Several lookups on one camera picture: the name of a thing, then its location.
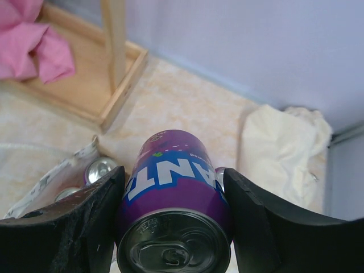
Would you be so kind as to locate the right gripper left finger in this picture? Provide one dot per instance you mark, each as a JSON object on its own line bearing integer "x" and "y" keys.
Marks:
{"x": 75, "y": 234}

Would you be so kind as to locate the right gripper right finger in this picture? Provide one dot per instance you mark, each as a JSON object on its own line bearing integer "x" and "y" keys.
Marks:
{"x": 274, "y": 235}

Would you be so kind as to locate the purple can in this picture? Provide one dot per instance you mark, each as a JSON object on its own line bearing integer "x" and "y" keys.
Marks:
{"x": 173, "y": 216}
{"x": 220, "y": 176}
{"x": 98, "y": 168}

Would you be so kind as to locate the brown canvas tote bag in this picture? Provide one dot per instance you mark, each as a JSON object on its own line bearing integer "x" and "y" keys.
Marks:
{"x": 68, "y": 173}

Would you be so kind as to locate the red can middle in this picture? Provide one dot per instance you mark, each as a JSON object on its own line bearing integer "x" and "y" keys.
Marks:
{"x": 66, "y": 192}

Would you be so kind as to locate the beige cloth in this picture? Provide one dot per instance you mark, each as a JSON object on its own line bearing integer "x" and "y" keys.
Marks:
{"x": 285, "y": 153}

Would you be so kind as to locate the wooden clothes rack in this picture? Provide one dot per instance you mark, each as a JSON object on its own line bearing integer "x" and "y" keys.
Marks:
{"x": 108, "y": 66}

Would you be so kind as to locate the pink shirt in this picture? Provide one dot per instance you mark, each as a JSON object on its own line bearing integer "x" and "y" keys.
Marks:
{"x": 30, "y": 49}

